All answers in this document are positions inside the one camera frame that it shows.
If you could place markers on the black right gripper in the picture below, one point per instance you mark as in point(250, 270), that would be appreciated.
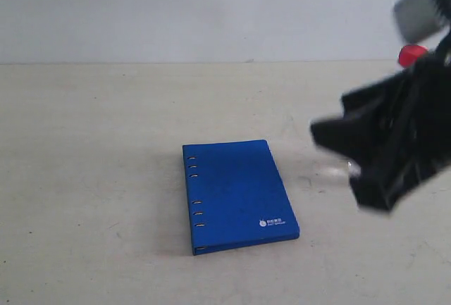
point(438, 108)

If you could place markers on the clear plastic water bottle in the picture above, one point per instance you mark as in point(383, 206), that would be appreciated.
point(383, 127)

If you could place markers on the blue ring binder notebook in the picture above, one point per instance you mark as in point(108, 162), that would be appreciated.
point(235, 197)

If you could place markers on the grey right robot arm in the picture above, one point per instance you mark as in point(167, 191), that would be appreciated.
point(416, 20)

